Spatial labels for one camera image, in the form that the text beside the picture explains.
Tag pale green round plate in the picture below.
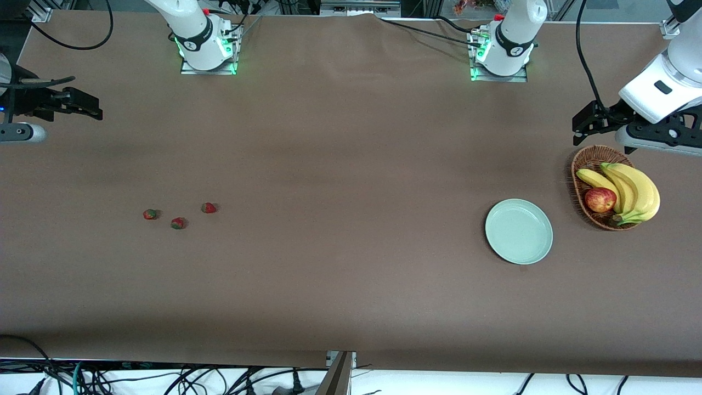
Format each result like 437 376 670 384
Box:
485 199 553 266

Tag large table cover sheet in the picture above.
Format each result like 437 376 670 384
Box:
0 10 702 379

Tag thick black floor cable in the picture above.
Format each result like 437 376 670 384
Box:
0 334 62 395

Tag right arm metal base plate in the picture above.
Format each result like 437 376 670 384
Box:
180 25 239 76

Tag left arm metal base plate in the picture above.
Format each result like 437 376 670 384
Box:
469 30 529 83

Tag long black base cable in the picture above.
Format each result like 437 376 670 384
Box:
378 18 483 48

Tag aluminium frame beam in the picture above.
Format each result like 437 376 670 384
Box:
320 0 402 17

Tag short black base cable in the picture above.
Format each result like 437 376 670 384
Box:
436 15 478 33

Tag red apple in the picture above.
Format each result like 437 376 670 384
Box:
584 187 618 213

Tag yellow banana bunch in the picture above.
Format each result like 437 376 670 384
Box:
576 162 661 226

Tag red orange small items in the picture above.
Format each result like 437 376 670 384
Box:
453 0 497 16

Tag metal frame post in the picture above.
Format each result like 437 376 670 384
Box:
315 350 357 395

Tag brown wicker basket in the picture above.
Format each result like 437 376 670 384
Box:
571 145 642 232

